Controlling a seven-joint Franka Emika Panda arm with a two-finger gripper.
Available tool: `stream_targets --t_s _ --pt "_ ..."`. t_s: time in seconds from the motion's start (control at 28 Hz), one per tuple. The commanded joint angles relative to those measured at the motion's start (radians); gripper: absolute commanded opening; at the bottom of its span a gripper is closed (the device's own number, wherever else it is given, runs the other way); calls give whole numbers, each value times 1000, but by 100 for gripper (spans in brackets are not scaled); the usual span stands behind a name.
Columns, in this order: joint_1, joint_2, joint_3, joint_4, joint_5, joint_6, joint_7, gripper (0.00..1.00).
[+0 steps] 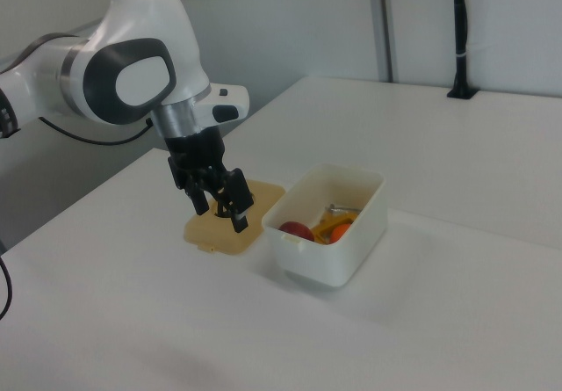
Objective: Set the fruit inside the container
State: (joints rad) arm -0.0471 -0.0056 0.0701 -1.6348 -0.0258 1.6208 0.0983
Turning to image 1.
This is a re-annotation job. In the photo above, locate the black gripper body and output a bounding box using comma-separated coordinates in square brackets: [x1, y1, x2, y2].
[165, 127, 228, 173]

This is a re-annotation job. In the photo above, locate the red toy apple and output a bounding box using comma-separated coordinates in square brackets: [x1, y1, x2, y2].
[278, 221, 315, 243]

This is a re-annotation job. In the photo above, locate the white plastic container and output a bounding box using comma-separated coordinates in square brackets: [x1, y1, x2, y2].
[261, 163, 388, 287]

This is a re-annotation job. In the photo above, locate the beige plastic lid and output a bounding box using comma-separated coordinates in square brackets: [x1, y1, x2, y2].
[183, 178, 285, 256]

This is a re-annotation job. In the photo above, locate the small yellow C-clamp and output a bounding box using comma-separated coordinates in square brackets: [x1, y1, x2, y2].
[312, 214, 355, 245]

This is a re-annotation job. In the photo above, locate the black lid handle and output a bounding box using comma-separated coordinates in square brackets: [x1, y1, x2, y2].
[213, 191, 256, 221]

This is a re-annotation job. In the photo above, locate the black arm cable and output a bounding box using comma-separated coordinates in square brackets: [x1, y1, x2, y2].
[37, 116, 155, 146]

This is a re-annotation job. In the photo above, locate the grey partition post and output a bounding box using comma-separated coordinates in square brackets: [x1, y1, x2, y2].
[366, 0, 395, 83]

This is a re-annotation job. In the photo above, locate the black camera pole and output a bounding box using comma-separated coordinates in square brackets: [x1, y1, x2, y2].
[446, 0, 479, 100]

